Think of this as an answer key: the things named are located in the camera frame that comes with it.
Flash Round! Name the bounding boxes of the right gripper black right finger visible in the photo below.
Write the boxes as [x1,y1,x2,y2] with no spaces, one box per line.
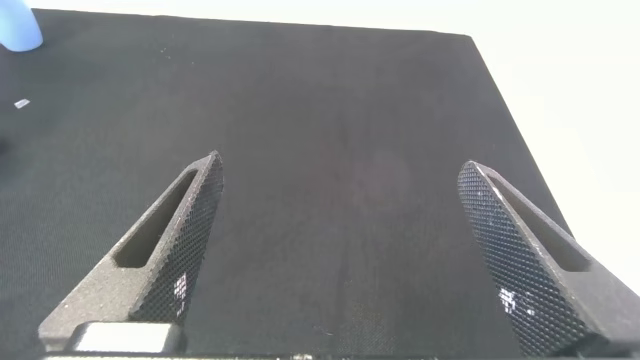
[457,160,640,357]

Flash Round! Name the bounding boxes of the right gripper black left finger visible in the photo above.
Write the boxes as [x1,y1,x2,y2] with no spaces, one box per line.
[38,150,225,352]

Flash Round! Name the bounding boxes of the light blue plastic cup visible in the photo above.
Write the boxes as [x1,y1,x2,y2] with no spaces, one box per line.
[0,0,44,53]

